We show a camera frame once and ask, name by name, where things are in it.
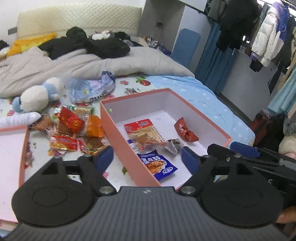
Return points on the red yellow snack packet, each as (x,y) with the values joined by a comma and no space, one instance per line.
(64,143)

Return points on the grey duvet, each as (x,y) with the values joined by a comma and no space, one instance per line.
(33,67)

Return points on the black clothes pile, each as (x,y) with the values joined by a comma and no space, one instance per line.
(76,39)

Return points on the yellow pillow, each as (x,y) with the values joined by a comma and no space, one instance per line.
(23,45)

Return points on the hanging black jacket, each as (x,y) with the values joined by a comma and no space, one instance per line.
(238,21)

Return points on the red foil snack packet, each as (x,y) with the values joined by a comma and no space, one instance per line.
(71,120)

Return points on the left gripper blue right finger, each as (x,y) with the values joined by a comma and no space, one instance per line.
(190,159)

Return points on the grey white wardrobe cabinet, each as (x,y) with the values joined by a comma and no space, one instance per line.
(163,20)

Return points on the white plastic bottle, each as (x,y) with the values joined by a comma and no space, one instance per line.
(24,119)

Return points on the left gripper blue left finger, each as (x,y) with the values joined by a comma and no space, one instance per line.
(103,159)

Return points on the folded clothes stack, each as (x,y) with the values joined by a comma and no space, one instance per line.
(4,49)

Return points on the pink cardboard box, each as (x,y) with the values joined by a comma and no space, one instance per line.
(163,108)

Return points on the person's right hand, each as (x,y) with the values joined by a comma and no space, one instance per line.
(287,216)

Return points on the white black plush toy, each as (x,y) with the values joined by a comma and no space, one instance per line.
(103,35)

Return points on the dark red snack packet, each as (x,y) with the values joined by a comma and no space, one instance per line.
(183,131)

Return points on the hanging white jacket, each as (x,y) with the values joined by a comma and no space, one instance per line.
(271,35)

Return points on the silver foil snack packet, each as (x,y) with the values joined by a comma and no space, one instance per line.
(174,146)

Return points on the cream quilted headboard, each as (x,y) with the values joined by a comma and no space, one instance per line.
(91,17)

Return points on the white blue plush toy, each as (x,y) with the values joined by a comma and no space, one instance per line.
(37,97)

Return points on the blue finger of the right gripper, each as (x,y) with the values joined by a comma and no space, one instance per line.
(244,150)

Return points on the blue noodle snack packet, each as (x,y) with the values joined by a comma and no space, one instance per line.
(158,165)

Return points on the crumpled blue plastic bag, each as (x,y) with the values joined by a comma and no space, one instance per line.
(86,91)

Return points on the red-label dried tofu snack packet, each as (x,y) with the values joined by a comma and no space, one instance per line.
(143,134)

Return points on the orange snack packet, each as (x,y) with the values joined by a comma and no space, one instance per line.
(93,127)

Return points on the blue curtain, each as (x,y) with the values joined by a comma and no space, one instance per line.
(215,65)

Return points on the pink box lid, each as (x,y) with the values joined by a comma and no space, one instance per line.
(13,151)

